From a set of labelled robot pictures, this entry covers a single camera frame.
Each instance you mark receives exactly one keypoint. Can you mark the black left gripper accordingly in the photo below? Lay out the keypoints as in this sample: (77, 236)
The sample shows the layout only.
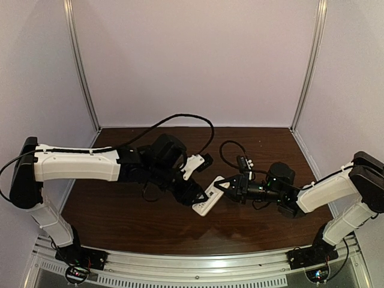
(182, 189)

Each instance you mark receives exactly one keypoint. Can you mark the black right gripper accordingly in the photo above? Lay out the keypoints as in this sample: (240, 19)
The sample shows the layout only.
(243, 188)

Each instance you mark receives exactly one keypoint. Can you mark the white remote control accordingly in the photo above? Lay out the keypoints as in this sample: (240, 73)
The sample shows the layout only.
(214, 195)

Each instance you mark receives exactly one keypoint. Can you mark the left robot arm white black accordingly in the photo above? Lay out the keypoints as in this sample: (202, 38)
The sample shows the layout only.
(163, 163)

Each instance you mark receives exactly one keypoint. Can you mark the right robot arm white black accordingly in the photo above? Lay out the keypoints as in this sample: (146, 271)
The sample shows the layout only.
(363, 177)

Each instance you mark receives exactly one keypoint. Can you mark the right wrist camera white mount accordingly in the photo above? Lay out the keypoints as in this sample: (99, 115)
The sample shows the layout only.
(245, 167)

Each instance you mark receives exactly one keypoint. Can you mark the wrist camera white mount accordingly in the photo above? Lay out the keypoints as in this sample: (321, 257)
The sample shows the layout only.
(245, 167)
(195, 163)

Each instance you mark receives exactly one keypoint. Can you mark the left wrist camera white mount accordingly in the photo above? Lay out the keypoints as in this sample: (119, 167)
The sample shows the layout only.
(195, 163)

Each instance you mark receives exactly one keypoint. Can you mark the front aluminium rail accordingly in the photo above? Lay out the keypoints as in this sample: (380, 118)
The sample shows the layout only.
(262, 269)

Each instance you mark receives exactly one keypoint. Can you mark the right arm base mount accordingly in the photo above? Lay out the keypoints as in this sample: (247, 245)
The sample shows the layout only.
(319, 252)

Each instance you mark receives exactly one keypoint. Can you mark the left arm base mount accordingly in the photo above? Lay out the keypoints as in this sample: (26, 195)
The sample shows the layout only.
(79, 260)

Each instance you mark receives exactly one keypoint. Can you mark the right aluminium frame post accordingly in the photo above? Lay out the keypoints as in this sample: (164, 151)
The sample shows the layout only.
(319, 27)

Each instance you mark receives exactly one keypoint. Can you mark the aluminium frame post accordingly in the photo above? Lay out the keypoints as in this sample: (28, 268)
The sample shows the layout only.
(78, 61)
(319, 27)

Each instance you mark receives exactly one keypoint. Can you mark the left aluminium frame post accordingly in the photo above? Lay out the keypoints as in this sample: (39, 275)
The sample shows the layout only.
(78, 61)

